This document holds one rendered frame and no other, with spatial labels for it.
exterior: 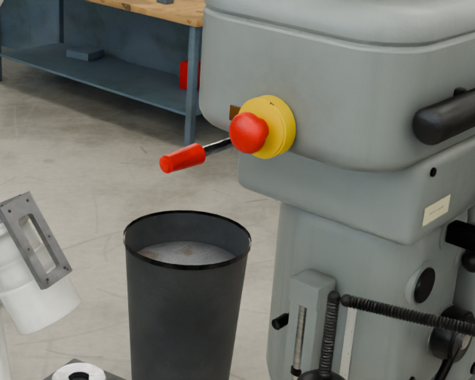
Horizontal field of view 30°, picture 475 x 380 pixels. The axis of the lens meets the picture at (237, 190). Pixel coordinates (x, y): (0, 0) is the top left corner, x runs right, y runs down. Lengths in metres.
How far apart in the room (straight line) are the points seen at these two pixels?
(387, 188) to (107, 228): 3.94
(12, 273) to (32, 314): 0.04
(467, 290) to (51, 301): 0.57
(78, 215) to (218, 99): 4.08
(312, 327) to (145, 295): 2.19
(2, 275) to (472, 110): 0.47
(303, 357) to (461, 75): 0.39
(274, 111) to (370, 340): 0.34
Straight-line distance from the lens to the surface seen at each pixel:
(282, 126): 0.84
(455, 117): 0.83
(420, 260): 1.04
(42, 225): 0.85
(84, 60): 7.26
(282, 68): 0.86
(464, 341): 1.16
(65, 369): 1.60
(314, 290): 1.02
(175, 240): 3.53
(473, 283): 1.19
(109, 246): 4.62
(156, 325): 3.24
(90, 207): 5.07
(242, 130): 0.84
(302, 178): 0.99
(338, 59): 0.82
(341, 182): 0.96
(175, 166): 0.92
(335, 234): 1.03
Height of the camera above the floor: 2.03
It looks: 22 degrees down
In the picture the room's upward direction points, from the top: 4 degrees clockwise
